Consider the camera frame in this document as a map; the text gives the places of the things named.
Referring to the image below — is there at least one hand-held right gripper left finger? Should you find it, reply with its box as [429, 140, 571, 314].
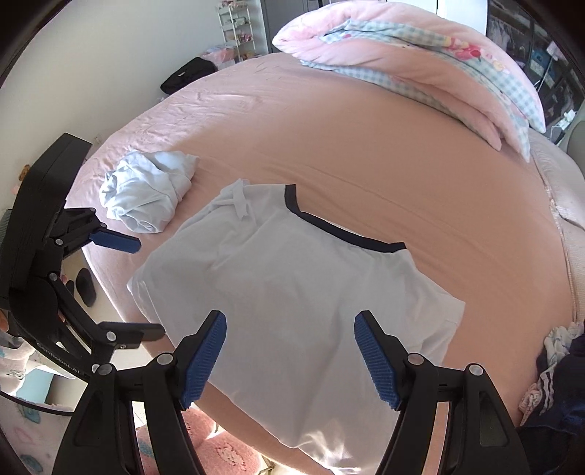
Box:
[51, 309, 228, 475]

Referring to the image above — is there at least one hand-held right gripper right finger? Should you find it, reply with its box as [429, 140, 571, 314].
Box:
[354, 309, 533, 475]

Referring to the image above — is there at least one person's left forearm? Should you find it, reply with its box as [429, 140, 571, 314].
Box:
[0, 340, 35, 396]

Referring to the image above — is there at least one pink bed sheet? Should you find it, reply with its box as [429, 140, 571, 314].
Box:
[80, 48, 577, 475]

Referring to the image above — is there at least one white shirt with navy trim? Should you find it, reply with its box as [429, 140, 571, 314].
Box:
[127, 179, 467, 469]

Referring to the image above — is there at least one crumpled white garment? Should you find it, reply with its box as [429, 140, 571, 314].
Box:
[99, 151, 200, 235]

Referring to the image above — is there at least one navy blue satin garment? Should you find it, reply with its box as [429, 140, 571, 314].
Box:
[518, 361, 585, 475]

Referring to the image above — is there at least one black cloth item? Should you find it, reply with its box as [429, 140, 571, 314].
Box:
[160, 57, 219, 95]

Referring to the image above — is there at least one white shelf rack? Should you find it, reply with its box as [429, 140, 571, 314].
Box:
[217, 0, 257, 62]

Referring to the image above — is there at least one person's printed pajamas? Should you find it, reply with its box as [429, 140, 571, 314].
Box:
[0, 402, 74, 475]

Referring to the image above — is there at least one frilly navy striped dress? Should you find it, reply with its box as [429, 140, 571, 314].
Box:
[518, 320, 585, 428]

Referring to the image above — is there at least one dark glass cabinet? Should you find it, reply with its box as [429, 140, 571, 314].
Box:
[487, 0, 585, 142]

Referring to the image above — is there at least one pink fluffy rug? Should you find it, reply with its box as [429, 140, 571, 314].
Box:
[137, 406, 271, 475]

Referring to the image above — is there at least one pink checked quilt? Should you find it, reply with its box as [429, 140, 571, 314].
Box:
[272, 0, 547, 163]

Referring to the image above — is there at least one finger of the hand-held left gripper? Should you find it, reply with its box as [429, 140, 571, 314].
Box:
[46, 207, 142, 255]
[46, 273, 167, 354]

